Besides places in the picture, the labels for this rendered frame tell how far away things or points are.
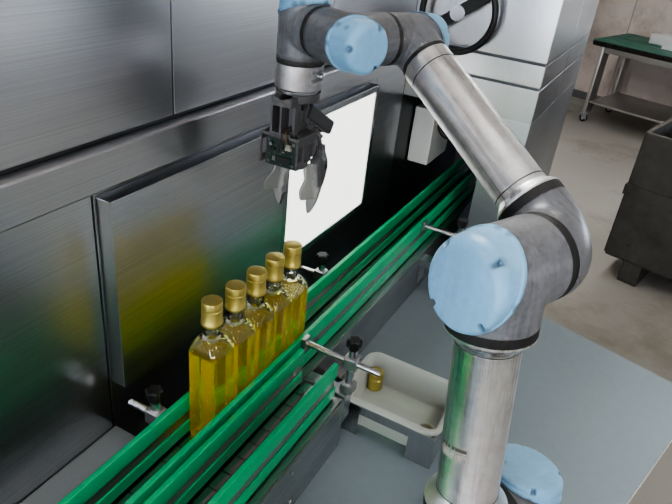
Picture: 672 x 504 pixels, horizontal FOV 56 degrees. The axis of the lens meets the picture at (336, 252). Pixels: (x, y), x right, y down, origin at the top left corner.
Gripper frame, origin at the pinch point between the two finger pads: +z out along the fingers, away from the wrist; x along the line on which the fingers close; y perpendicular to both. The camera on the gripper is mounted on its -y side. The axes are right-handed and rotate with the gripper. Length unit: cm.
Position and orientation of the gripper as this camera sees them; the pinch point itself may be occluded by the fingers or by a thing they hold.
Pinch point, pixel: (296, 199)
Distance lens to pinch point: 112.3
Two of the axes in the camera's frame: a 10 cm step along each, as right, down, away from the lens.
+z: -1.0, 8.7, 4.9
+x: 8.8, 3.0, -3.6
